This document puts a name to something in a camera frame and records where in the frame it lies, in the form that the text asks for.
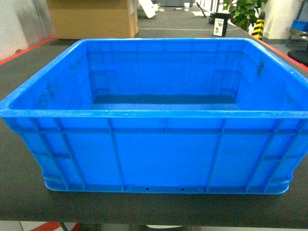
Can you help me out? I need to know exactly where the green potted plant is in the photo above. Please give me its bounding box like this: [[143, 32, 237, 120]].
[[221, 0, 268, 32]]

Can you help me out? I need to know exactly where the black white printed box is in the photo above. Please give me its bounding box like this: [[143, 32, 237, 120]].
[[209, 12, 231, 37]]

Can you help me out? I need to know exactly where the large cardboard box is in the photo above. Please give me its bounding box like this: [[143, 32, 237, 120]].
[[47, 0, 139, 39]]

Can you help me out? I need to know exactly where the small blue bin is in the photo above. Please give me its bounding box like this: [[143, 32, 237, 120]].
[[291, 19, 308, 32]]

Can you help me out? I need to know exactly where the black office chair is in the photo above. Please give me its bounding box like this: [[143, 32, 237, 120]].
[[287, 28, 308, 65]]

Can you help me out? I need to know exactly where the large blue plastic crate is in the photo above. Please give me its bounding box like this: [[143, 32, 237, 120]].
[[0, 38, 308, 194]]

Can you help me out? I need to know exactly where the white paper cup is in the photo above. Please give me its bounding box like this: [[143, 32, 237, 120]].
[[184, 2, 190, 12]]

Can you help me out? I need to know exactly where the yellow black striped bollard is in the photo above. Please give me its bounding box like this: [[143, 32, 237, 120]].
[[252, 12, 265, 40]]

